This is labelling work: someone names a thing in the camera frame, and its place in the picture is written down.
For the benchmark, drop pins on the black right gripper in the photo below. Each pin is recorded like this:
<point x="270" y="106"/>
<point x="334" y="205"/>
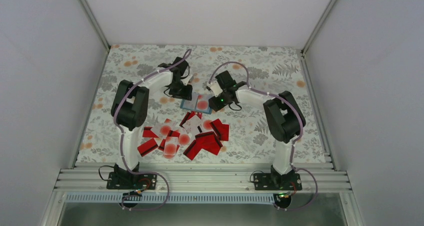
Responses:
<point x="216" y="106"/>

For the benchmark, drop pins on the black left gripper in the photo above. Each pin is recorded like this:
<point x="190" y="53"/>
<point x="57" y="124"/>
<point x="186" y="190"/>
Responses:
<point x="185" y="96"/>

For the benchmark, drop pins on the blue leather card holder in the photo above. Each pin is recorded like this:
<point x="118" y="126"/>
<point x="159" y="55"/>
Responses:
<point x="190" y="105"/>

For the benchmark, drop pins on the white red-circle card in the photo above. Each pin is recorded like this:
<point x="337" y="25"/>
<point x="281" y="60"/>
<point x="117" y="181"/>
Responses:
<point x="202" y="104"/>

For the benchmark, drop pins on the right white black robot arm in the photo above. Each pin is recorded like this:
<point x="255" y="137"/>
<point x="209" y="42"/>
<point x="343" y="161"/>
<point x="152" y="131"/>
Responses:
<point x="283" y="117"/>

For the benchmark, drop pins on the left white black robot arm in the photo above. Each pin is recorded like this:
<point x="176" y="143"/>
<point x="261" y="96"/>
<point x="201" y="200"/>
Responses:
<point x="131" y="103"/>

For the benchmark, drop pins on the red card striped right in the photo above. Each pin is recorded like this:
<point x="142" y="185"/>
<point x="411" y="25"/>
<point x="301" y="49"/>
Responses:
<point x="215" y="126"/>

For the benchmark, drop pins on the red card far right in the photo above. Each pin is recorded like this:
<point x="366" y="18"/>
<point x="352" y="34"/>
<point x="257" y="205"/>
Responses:
<point x="223" y="131"/>

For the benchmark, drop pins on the white blossom VIP card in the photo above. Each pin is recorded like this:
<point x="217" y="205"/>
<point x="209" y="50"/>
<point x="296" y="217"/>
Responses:
<point x="192" y="125"/>

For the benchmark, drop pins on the red card lower centre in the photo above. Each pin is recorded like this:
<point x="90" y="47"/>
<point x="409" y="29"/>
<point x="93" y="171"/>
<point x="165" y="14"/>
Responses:
<point x="207" y="141"/>

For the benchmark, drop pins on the white red-dot card lower left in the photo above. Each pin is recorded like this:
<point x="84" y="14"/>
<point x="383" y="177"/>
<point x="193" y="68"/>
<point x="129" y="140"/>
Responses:
<point x="171" y="147"/>

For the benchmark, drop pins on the red card lower left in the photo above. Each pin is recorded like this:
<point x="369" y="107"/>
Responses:
<point x="147" y="147"/>

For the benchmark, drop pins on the floral patterned table mat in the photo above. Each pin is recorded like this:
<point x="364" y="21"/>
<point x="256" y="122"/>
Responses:
<point x="268" y="69"/>

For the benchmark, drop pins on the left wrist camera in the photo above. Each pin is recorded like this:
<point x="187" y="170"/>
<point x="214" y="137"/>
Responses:
<point x="187" y="80"/>

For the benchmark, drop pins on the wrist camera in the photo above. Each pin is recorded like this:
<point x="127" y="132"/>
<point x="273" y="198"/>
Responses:
<point x="187" y="80"/>
<point x="214" y="87"/>

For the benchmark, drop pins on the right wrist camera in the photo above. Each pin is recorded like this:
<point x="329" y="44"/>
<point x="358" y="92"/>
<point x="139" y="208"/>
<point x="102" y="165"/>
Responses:
<point x="214" y="87"/>

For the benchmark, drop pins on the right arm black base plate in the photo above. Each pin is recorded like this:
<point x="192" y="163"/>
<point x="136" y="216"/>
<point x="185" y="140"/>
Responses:
<point x="270" y="182"/>

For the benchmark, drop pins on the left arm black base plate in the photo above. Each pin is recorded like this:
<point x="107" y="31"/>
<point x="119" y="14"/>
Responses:
<point x="128" y="181"/>

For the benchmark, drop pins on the aluminium rail base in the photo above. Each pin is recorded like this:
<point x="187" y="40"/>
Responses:
<point x="204" y="178"/>

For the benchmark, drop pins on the aluminium corner post left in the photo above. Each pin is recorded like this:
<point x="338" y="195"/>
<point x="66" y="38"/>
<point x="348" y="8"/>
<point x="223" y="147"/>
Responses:
<point x="96" y="26"/>

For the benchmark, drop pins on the aluminium corner post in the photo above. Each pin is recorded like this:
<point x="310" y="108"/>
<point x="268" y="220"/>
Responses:
<point x="96" y="26"/>
<point x="318" y="26"/>

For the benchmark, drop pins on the blue slotted cable duct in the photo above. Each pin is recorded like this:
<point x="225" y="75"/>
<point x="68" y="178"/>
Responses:
<point x="173" y="198"/>

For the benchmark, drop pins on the aluminium corner post right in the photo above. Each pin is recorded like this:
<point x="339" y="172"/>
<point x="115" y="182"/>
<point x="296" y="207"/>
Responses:
<point x="318" y="26"/>

